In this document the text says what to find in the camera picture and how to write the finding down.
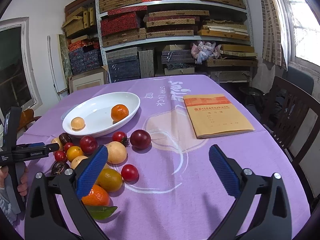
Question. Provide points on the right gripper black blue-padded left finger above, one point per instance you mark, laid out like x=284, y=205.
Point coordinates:
x=43, y=216

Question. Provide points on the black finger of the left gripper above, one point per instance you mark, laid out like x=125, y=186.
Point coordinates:
x=51, y=148

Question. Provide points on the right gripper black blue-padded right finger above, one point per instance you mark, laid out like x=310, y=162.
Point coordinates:
x=272, y=218

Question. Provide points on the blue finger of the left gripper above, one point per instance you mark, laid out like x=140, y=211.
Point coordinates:
x=38, y=144

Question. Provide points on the pale round fruit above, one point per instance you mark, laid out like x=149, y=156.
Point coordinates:
x=57, y=140

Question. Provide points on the dark brown passion fruit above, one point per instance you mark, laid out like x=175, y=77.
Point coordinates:
x=64, y=138

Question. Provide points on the yellow orange tomato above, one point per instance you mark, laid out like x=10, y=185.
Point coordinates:
x=73, y=152

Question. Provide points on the pale yellow pear fruit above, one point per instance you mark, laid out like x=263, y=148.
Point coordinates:
x=77, y=160

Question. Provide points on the mandarin orange with leaf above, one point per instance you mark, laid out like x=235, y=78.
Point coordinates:
x=97, y=202

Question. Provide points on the yellow-green citrus fruit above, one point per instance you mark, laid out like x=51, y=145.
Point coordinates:
x=110, y=180

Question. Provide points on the dark brown mangosteen fruit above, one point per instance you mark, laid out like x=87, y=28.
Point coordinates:
x=58, y=168

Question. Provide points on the grey knitted sleeve forearm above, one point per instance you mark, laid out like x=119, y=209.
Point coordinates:
x=6, y=206

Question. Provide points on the person's left hand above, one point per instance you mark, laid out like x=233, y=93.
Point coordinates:
x=22, y=187

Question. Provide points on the small red cherry tomato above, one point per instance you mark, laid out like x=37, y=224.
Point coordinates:
x=60, y=156
x=67, y=146

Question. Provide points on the brown wooden chair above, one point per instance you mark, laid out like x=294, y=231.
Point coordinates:
x=27, y=117

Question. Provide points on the small pale peach fruit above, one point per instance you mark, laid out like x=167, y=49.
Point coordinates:
x=77, y=124

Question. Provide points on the dark red plum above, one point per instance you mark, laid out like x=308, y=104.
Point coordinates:
x=140, y=139
x=88, y=144

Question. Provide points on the white oval plate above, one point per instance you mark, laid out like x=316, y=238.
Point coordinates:
x=96, y=113

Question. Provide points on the large pale peach fruit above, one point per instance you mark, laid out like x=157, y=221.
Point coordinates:
x=117, y=152

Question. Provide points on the cherry tomato with stem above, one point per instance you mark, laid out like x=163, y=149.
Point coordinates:
x=121, y=137

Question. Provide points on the small mandarin orange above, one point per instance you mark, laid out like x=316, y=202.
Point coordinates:
x=119, y=112

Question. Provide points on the framed picture in cardboard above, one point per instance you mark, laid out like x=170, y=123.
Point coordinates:
x=91, y=78

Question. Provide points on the red cherry tomato front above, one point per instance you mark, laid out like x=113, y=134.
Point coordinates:
x=129, y=173

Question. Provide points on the dark wooden chair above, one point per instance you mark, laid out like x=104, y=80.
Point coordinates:
x=294, y=109

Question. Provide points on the purple printed tablecloth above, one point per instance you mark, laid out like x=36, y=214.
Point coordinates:
x=178, y=194

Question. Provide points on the brown paper notebook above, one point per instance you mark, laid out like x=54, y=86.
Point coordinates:
x=213, y=115

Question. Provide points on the white metal shelving unit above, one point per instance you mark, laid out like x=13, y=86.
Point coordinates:
x=147, y=38

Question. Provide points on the patterned curtain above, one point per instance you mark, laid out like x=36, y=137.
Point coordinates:
x=275, y=38

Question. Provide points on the pink plastic bag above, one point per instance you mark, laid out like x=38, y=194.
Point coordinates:
x=203, y=51

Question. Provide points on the window with white frame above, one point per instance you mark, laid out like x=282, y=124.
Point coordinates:
x=18, y=84

